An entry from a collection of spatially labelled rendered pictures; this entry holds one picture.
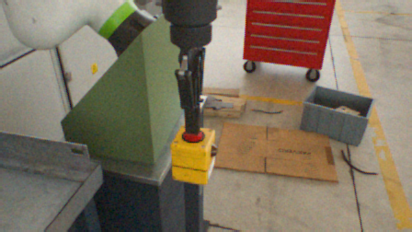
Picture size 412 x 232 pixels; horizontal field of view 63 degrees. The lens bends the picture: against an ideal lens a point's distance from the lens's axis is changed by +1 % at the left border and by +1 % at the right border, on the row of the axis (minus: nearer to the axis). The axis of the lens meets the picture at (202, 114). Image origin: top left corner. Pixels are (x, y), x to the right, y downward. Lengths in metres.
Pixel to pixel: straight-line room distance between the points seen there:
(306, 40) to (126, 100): 2.29
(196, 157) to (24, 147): 0.36
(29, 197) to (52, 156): 0.09
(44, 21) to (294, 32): 2.34
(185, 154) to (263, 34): 2.35
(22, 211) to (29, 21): 0.39
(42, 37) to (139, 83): 0.23
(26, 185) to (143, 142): 0.27
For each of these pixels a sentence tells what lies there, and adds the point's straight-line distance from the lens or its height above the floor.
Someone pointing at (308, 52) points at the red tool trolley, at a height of 0.28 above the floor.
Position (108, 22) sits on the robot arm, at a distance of 0.91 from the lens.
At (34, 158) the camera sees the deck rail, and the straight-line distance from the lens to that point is 0.81.
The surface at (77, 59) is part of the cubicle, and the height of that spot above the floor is 0.65.
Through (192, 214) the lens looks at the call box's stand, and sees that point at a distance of 0.85.
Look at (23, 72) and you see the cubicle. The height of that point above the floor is 0.74.
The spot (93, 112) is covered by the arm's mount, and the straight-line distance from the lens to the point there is 0.87.
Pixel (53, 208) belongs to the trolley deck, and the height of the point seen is 0.85.
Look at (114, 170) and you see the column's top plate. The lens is 0.89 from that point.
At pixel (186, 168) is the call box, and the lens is 0.73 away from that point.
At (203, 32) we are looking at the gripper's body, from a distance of 0.58.
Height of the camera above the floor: 1.32
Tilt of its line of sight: 32 degrees down
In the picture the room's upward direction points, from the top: straight up
